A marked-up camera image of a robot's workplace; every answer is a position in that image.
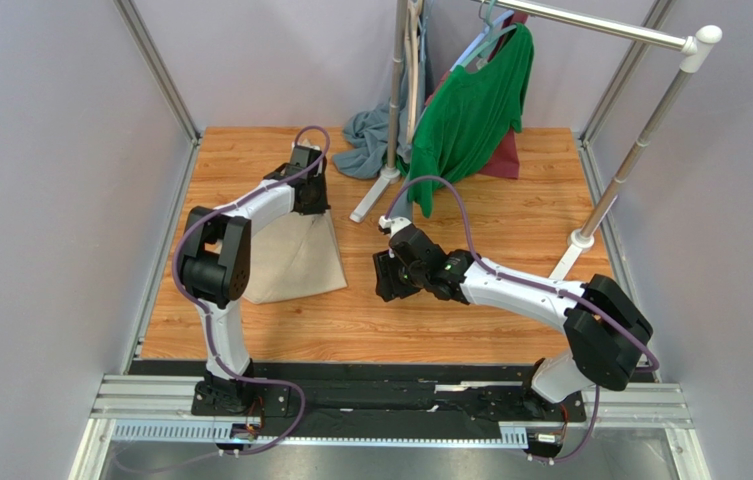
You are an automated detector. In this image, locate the beige wooden clothes hanger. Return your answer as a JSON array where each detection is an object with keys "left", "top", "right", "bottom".
[{"left": 404, "top": 1, "right": 424, "bottom": 137}]

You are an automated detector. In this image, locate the aluminium frame rail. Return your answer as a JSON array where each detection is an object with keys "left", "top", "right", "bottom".
[{"left": 87, "top": 375, "right": 711, "bottom": 479}]

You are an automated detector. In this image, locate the beige linen napkin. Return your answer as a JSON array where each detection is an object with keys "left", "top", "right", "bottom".
[{"left": 244, "top": 212, "right": 348, "bottom": 304}]

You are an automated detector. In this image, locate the blue-grey garment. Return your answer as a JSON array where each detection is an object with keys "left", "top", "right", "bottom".
[{"left": 332, "top": 12, "right": 434, "bottom": 223}]

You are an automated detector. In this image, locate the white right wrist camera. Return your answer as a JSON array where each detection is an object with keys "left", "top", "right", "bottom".
[{"left": 378, "top": 216, "right": 413, "bottom": 236}]

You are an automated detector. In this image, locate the green t-shirt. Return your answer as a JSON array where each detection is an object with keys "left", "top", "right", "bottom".
[{"left": 406, "top": 24, "right": 535, "bottom": 218}]

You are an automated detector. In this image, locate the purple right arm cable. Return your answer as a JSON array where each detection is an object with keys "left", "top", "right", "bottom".
[{"left": 382, "top": 175, "right": 661, "bottom": 465}]

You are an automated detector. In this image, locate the teal clothes hanger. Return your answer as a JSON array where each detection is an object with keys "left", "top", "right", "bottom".
[{"left": 451, "top": 1, "right": 517, "bottom": 71}]

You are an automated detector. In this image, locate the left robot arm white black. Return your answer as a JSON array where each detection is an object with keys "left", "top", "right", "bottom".
[{"left": 173, "top": 145, "right": 329, "bottom": 414}]

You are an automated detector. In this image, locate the silver white clothes rack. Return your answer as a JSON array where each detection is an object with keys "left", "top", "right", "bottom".
[{"left": 349, "top": 1, "right": 723, "bottom": 278}]

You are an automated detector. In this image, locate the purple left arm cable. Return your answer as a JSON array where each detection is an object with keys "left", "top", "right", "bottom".
[{"left": 171, "top": 125, "right": 332, "bottom": 461}]

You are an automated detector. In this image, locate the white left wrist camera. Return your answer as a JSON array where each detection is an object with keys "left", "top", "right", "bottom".
[{"left": 292, "top": 139, "right": 322, "bottom": 151}]

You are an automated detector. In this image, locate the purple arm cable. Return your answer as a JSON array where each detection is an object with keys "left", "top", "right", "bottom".
[
  {"left": 382, "top": 175, "right": 661, "bottom": 465},
  {"left": 171, "top": 125, "right": 332, "bottom": 461}
]

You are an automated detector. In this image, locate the maroon garment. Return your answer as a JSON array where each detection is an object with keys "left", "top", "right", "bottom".
[{"left": 425, "top": 9, "right": 528, "bottom": 180}]

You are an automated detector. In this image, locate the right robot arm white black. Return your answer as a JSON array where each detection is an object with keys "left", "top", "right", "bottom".
[{"left": 373, "top": 218, "right": 653, "bottom": 403}]

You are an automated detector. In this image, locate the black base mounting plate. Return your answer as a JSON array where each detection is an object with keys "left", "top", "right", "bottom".
[{"left": 128, "top": 360, "right": 598, "bottom": 441}]

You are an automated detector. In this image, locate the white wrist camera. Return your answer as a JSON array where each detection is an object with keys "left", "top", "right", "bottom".
[
  {"left": 292, "top": 139, "right": 322, "bottom": 151},
  {"left": 378, "top": 216, "right": 413, "bottom": 236}
]

